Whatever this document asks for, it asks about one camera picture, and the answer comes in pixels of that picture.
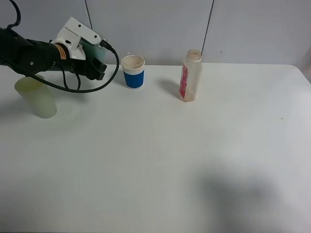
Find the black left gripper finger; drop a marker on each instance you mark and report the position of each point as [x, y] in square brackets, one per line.
[96, 70]

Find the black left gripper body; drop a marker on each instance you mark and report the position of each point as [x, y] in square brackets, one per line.
[81, 67]

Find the teal green plastic cup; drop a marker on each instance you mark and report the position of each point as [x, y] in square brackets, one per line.
[93, 51]

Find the clear bottle with pink label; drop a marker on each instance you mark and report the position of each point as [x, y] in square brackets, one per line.
[190, 75]

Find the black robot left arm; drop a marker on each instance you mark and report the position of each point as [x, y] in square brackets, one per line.
[30, 56]

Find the blue sleeved paper cup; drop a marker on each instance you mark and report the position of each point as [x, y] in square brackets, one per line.
[133, 70]

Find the pale yellow plastic cup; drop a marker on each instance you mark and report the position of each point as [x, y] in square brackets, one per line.
[37, 96]

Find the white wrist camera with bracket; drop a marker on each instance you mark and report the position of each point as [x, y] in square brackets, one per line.
[71, 34]

